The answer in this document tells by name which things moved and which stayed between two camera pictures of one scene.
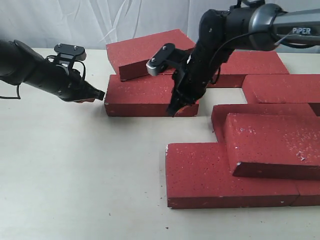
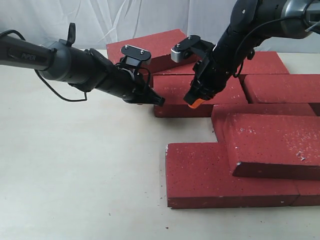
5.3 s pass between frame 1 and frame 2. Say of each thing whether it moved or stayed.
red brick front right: stayed
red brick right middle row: stayed
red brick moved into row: moved
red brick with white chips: stayed
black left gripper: moved
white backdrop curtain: stayed
